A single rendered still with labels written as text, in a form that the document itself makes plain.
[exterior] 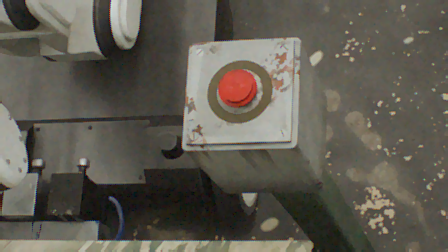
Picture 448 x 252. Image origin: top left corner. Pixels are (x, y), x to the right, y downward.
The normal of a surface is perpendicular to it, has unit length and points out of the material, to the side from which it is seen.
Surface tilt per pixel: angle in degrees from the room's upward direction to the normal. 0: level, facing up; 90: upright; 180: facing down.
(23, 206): 0
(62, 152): 0
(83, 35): 90
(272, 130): 0
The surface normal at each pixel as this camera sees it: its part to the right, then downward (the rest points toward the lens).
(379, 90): -0.25, -0.32
